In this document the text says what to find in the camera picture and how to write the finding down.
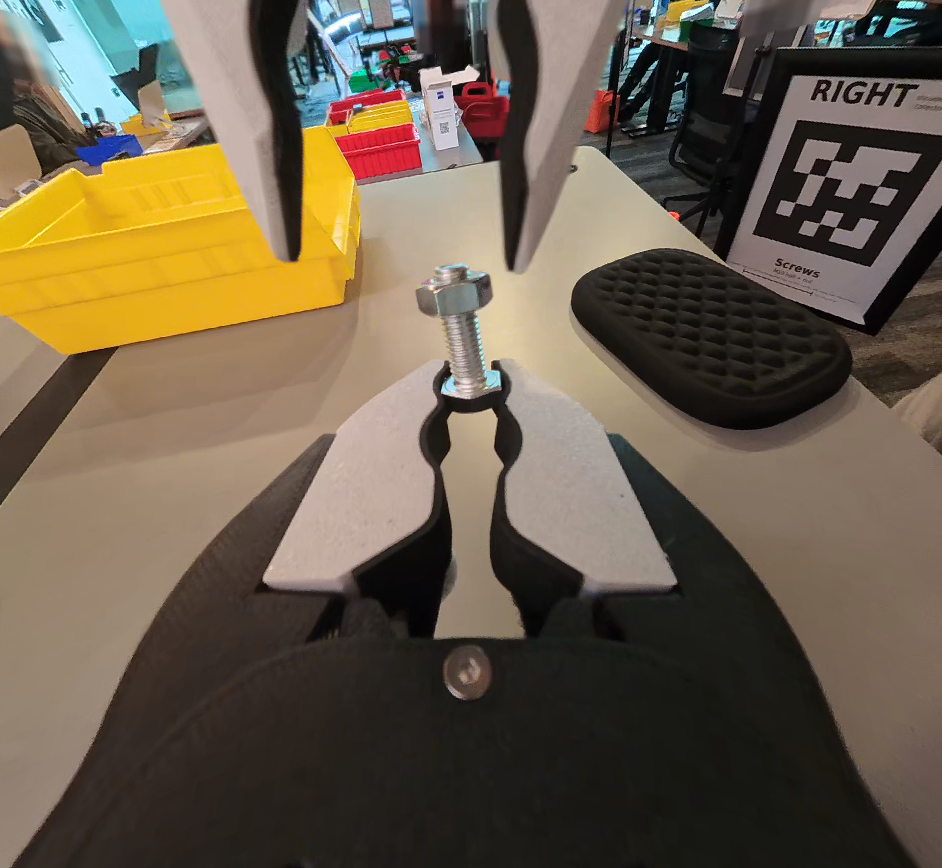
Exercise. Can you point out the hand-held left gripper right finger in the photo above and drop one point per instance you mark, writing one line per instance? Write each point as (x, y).
(581, 507)

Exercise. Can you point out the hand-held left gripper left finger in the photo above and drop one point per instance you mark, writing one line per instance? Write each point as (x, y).
(353, 500)

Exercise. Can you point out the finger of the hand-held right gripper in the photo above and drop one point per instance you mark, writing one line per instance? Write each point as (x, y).
(213, 37)
(574, 15)

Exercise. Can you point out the silver hex bolt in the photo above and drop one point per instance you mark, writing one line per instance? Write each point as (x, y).
(465, 349)

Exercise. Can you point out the silver hex nut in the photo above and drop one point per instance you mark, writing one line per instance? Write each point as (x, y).
(456, 298)

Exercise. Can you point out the yellow plastic bin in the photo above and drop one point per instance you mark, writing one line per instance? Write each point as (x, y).
(147, 272)

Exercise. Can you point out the orange bag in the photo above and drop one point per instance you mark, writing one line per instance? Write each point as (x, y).
(602, 112)

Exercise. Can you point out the small yellow bin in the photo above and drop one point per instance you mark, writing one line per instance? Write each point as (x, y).
(143, 125)

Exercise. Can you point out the red plastic container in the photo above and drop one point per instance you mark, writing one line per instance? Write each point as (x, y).
(482, 107)

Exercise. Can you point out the small blue bin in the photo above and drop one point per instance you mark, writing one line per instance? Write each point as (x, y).
(110, 149)

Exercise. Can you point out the green bin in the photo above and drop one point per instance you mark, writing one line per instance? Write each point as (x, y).
(364, 81)

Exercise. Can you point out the white carton box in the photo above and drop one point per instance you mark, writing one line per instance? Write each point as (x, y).
(445, 110)

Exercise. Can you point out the black mesh office chair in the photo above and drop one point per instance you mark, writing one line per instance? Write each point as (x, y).
(703, 110)

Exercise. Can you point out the yellow bin on back table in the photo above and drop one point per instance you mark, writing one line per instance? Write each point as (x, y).
(379, 118)

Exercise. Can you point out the large red bin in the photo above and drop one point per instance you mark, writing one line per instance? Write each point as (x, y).
(379, 151)

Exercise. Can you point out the black padded wrist rest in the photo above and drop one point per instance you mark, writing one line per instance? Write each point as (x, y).
(706, 338)

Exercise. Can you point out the orange traffic cone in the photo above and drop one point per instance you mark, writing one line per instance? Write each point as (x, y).
(671, 211)

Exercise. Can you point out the framed marker sign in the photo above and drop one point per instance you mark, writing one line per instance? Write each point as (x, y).
(831, 176)

